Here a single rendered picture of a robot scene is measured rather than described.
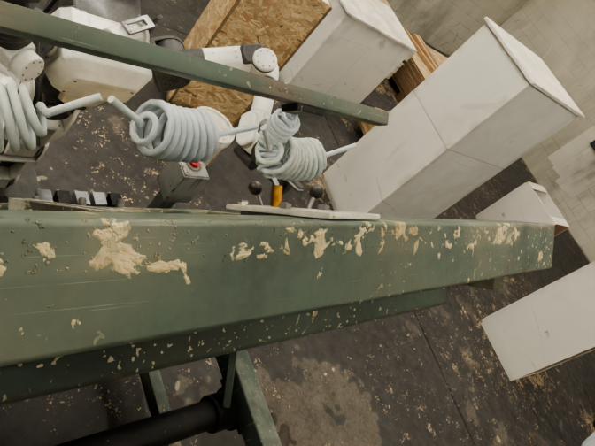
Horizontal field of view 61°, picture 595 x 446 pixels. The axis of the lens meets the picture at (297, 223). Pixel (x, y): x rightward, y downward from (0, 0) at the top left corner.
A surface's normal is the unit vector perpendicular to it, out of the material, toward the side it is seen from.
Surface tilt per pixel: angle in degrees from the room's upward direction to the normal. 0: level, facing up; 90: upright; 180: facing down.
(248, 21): 90
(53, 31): 37
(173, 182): 90
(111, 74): 68
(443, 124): 90
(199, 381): 0
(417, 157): 90
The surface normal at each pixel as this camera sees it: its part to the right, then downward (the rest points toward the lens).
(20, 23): 0.72, 0.08
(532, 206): -0.72, -0.08
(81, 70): 0.58, 0.58
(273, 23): 0.13, 0.80
